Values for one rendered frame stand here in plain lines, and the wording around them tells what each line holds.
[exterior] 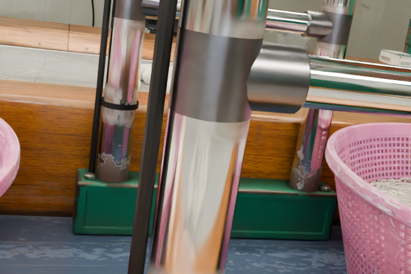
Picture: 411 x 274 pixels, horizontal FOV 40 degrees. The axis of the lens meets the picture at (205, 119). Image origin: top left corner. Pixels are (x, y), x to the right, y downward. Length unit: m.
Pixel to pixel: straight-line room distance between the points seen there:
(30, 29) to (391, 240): 0.59
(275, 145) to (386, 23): 2.12
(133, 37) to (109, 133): 0.07
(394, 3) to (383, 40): 0.16
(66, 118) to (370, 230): 0.22
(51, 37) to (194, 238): 0.64
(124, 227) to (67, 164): 0.06
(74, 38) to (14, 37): 0.08
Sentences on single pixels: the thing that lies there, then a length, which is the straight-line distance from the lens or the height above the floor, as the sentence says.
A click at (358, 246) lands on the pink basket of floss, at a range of 0.35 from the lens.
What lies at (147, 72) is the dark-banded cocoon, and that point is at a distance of 0.61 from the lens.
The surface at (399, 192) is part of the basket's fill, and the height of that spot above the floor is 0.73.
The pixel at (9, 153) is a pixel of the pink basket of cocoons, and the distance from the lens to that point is 0.29.
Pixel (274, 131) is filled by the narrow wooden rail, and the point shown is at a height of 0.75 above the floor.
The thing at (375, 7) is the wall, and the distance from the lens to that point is 2.63.
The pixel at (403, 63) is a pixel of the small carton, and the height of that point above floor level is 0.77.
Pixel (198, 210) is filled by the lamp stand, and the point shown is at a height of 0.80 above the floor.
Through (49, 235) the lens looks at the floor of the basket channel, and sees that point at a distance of 0.42.
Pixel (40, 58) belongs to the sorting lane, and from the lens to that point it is 0.71.
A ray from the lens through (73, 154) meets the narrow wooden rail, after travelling 0.43.
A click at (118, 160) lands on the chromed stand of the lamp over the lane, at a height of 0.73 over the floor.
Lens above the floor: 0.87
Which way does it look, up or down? 14 degrees down
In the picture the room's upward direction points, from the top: 8 degrees clockwise
